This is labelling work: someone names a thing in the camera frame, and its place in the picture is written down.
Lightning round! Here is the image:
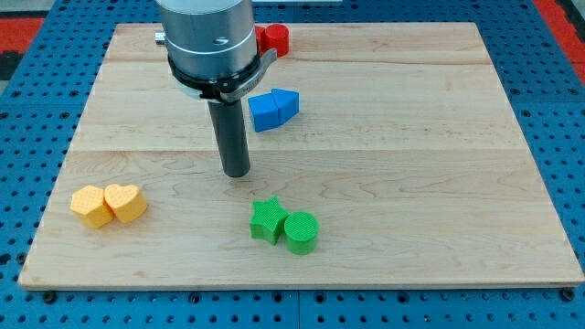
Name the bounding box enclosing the green star block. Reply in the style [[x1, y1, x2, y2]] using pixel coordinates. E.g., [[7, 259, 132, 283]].
[[250, 196, 289, 245]]

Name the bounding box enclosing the yellow heart block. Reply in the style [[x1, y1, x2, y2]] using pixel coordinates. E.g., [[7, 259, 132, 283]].
[[104, 184, 148, 223]]

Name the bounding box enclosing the light wooden board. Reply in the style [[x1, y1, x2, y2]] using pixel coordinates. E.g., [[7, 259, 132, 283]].
[[18, 23, 584, 291]]

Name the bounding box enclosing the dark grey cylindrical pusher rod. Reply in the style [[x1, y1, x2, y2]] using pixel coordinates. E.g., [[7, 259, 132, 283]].
[[208, 101, 250, 178]]

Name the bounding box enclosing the red block behind arm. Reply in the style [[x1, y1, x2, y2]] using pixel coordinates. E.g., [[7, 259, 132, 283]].
[[255, 26, 265, 57]]

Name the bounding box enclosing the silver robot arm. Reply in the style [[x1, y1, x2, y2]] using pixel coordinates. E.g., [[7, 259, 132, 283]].
[[157, 0, 277, 103]]

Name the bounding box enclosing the green cylinder block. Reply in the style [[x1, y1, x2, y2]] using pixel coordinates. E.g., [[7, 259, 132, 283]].
[[284, 212, 319, 255]]

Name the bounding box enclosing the blue pentagon block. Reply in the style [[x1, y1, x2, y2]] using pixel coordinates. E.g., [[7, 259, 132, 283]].
[[271, 89, 300, 125]]

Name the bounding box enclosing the blue cube block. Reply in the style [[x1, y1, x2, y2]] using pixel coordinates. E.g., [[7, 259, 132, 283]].
[[248, 93, 280, 133]]

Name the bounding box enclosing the red cylinder block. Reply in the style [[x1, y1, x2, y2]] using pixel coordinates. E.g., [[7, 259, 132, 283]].
[[263, 24, 290, 58]]

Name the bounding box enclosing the yellow hexagon block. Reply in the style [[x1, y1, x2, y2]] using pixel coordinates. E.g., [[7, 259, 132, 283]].
[[69, 185, 114, 228]]

